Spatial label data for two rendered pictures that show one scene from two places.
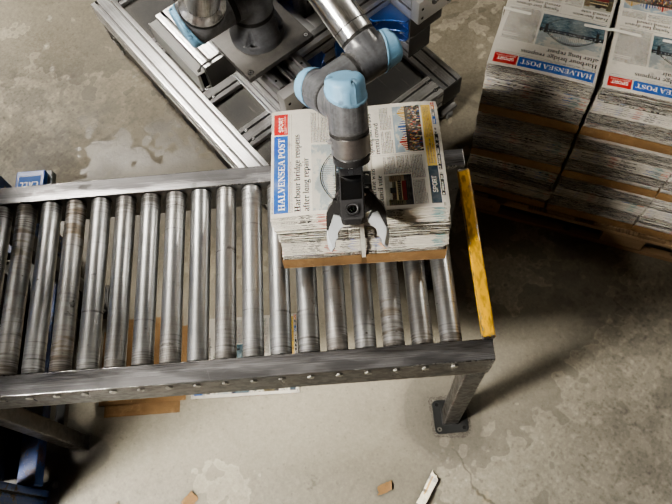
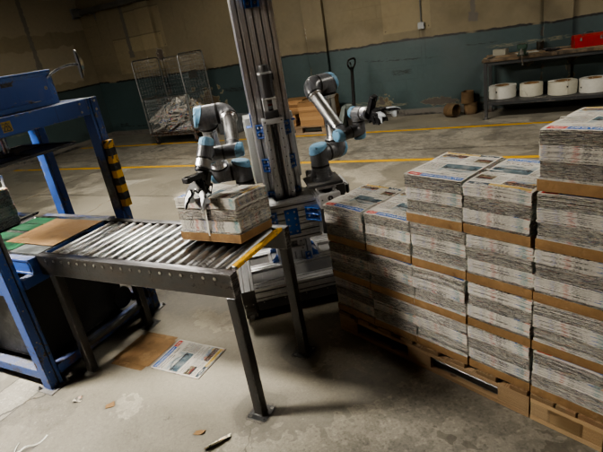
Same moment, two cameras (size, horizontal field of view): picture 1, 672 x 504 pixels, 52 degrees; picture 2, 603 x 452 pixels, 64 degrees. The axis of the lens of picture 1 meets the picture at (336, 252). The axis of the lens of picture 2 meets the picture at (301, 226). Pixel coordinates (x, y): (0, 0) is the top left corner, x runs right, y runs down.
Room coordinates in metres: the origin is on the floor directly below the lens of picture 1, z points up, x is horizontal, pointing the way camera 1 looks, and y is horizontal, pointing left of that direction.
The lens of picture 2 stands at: (-1.20, -1.41, 1.72)
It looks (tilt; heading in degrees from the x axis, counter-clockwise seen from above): 22 degrees down; 25
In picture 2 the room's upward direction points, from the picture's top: 10 degrees counter-clockwise
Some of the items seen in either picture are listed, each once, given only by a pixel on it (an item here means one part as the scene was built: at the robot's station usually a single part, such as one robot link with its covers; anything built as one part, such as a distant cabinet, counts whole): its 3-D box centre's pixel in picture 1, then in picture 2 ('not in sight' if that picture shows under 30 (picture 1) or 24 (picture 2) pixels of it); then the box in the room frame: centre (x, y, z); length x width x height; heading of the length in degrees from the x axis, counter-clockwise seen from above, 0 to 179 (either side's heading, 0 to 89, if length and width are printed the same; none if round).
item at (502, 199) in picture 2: not in sight; (518, 198); (0.85, -1.46, 0.95); 0.38 x 0.29 x 0.23; 152
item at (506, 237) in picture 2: not in sight; (519, 218); (0.84, -1.46, 0.86); 0.38 x 0.29 x 0.04; 152
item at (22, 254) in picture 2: not in sight; (41, 239); (0.78, 1.35, 0.75); 0.70 x 0.65 x 0.10; 85
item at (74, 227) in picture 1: (68, 284); (116, 241); (0.72, 0.66, 0.77); 0.47 x 0.05 x 0.05; 175
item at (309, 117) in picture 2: not in sight; (306, 114); (7.24, 2.02, 0.28); 1.20 x 0.83 x 0.57; 85
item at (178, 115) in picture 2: not in sight; (176, 98); (7.26, 4.83, 0.85); 1.21 x 0.83 x 1.71; 85
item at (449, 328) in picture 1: (439, 254); (247, 251); (0.64, -0.25, 0.77); 0.47 x 0.05 x 0.05; 175
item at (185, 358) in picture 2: (244, 355); (188, 358); (0.70, 0.37, 0.00); 0.37 x 0.28 x 0.01; 85
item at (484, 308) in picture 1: (475, 250); (258, 247); (0.62, -0.33, 0.81); 0.43 x 0.03 x 0.02; 175
